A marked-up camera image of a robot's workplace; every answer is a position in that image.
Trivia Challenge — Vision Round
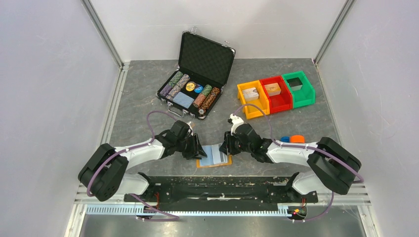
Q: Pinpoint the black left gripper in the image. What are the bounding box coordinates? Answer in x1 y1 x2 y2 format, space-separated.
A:
176 133 207 160

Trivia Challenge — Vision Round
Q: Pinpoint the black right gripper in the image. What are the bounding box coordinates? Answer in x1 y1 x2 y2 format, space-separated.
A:
218 130 252 156

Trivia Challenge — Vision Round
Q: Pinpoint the orange leather card holder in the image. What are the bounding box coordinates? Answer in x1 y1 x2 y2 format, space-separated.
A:
196 144 232 168

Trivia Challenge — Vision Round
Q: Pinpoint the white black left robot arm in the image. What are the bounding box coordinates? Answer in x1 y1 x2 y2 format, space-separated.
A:
78 120 207 201

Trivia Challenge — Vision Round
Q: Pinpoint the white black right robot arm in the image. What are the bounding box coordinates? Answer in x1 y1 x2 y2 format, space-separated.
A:
219 123 362 201

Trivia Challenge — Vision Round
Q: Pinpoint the blue playing card deck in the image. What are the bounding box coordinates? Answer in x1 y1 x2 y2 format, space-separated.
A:
172 92 195 109

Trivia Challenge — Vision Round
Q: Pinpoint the card deck in yellow bin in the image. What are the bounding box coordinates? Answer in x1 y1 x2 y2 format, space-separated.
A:
242 87 259 102

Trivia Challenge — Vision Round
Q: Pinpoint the card deck in red bin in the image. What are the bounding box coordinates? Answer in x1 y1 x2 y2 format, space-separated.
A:
264 83 282 97

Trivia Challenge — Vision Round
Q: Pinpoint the blue dealer chip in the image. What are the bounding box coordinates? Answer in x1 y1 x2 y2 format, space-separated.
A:
194 85 203 94

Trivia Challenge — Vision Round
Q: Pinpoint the yellow plastic bin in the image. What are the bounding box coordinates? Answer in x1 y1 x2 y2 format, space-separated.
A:
237 80 270 119

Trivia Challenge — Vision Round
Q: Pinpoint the yellow dealer chip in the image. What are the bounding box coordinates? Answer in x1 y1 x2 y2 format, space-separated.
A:
185 82 196 91

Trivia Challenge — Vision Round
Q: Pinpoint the red plastic bin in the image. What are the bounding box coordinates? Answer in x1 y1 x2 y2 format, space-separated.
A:
259 76 293 114

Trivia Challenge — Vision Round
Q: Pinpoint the blue orange toy truck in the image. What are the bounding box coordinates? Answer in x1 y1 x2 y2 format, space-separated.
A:
280 135 305 143

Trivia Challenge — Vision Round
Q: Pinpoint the black poker chip case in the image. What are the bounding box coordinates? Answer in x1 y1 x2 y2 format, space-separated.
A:
156 31 235 120

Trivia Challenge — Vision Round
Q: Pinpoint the black box in green bin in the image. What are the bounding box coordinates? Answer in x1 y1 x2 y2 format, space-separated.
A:
287 78 303 91

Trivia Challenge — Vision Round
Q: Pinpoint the green plastic bin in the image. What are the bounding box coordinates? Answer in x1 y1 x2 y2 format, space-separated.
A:
282 71 316 109

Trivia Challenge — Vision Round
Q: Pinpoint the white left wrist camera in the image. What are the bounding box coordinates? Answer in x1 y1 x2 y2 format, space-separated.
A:
186 121 195 133

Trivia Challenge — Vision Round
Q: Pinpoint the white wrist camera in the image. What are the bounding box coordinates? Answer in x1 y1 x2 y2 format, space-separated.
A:
186 121 195 133
227 114 244 134

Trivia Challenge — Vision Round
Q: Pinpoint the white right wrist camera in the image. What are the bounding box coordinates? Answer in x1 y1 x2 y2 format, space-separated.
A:
227 114 244 134

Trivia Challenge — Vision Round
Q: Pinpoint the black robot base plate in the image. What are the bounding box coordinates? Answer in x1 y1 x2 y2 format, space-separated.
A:
138 176 318 211

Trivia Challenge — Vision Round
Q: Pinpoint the slotted aluminium cable duct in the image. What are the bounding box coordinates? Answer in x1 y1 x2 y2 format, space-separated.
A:
85 204 292 217

